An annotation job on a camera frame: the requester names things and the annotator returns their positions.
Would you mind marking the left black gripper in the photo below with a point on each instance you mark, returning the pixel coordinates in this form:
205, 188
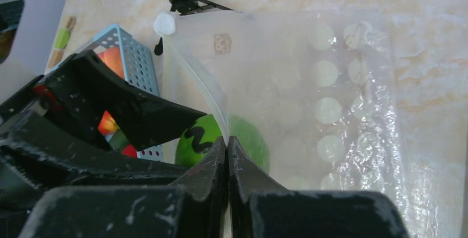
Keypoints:
55, 162

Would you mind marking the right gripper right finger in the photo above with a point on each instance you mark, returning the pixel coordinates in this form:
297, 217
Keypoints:
253, 197

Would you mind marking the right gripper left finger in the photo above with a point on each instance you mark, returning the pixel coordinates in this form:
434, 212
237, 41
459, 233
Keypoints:
201, 213

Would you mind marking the clear polka dot zip bag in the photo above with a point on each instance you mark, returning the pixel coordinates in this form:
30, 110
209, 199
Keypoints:
311, 97

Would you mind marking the dark green toy avocado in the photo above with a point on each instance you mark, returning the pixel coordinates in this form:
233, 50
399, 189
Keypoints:
118, 141

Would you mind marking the red toy bell pepper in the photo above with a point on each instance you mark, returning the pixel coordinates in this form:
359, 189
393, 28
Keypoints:
129, 151

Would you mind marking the green and wood toy block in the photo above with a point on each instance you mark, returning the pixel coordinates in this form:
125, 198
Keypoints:
61, 41

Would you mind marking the orange toy peach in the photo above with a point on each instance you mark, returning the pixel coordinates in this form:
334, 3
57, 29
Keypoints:
112, 59

